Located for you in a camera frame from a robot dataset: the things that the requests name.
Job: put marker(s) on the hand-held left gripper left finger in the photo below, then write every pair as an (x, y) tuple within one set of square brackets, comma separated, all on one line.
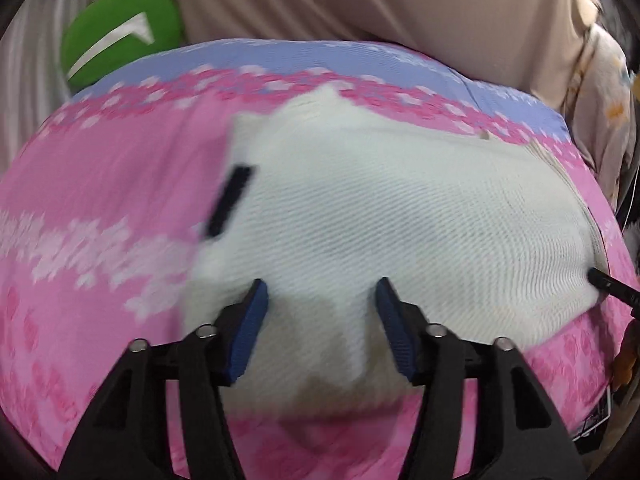
[(245, 332)]

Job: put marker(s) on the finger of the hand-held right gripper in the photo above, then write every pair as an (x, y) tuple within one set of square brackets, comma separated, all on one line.
[(615, 285)]

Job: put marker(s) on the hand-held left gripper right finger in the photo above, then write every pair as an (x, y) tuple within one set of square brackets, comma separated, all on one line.
[(397, 332)]

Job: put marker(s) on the white knit sweater red patch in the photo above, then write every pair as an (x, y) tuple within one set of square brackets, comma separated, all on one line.
[(380, 255)]

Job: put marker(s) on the cream floral cloth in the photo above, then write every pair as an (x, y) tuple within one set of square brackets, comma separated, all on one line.
[(602, 110)]

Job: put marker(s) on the pink floral bed sheet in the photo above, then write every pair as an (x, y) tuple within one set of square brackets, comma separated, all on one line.
[(100, 185)]

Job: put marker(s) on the green round cushion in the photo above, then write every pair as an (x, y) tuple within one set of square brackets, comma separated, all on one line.
[(120, 35)]

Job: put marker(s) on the beige draped curtain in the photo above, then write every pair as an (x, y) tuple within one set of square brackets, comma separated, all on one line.
[(380, 0)]

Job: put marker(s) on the white satin curtain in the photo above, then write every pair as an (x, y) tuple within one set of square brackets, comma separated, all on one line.
[(30, 75)]

